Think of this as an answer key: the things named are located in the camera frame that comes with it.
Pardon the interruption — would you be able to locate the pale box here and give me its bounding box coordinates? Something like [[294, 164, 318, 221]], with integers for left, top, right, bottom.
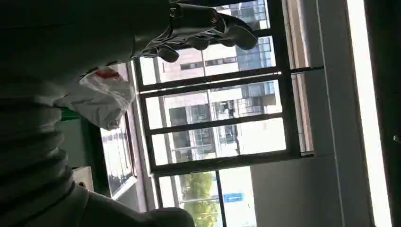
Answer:
[[72, 166, 95, 192]]

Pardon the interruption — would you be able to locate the white plastic parcel bag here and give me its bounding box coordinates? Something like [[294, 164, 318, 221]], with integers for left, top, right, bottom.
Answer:
[[53, 66, 136, 131]]

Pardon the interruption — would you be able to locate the bright ceiling light strip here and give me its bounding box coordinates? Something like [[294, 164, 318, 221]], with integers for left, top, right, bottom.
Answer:
[[346, 0, 394, 227]]

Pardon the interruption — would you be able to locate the black window frame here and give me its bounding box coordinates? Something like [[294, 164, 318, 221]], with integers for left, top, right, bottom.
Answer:
[[133, 0, 324, 227]]

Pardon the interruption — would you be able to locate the framed glass wall board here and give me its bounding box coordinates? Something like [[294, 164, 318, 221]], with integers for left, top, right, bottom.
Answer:
[[99, 113, 139, 201]]

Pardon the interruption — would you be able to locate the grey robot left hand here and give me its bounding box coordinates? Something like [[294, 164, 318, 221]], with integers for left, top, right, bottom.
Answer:
[[0, 0, 259, 227]]

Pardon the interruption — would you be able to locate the green tree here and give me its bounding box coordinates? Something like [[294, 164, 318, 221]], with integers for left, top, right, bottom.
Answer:
[[181, 171, 220, 227]]

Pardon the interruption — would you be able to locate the blue sign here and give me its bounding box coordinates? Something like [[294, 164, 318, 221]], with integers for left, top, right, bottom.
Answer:
[[223, 192, 244, 203]]

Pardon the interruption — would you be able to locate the green crate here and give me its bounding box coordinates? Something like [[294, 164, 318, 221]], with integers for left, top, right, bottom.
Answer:
[[60, 107, 83, 122]]

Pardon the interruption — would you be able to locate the dark ceiling panel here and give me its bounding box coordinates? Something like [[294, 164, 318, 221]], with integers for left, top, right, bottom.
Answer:
[[364, 0, 401, 227]]

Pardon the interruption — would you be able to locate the ribbed grey left arm sleeve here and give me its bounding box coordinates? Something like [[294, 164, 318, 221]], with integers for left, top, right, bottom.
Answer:
[[0, 95, 90, 227]]

